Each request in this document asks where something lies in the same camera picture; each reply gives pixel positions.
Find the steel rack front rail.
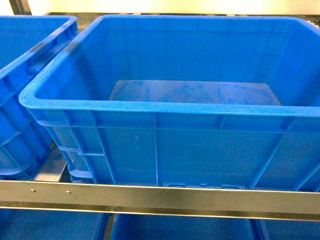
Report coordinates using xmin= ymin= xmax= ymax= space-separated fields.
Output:
xmin=0 ymin=180 xmax=320 ymax=221

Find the blue crate at left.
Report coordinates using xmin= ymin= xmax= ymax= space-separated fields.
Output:
xmin=0 ymin=15 xmax=79 ymax=181

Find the blue crate below centre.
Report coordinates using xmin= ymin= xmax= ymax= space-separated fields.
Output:
xmin=110 ymin=214 xmax=255 ymax=240

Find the blue crate below left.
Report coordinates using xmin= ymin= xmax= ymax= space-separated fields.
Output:
xmin=0 ymin=209 xmax=108 ymax=240

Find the blue crate below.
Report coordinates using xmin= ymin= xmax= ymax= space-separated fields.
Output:
xmin=0 ymin=209 xmax=108 ymax=240
xmin=110 ymin=214 xmax=255 ymax=240

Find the large blue plastic crate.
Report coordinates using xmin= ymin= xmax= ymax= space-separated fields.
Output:
xmin=19 ymin=15 xmax=320 ymax=192

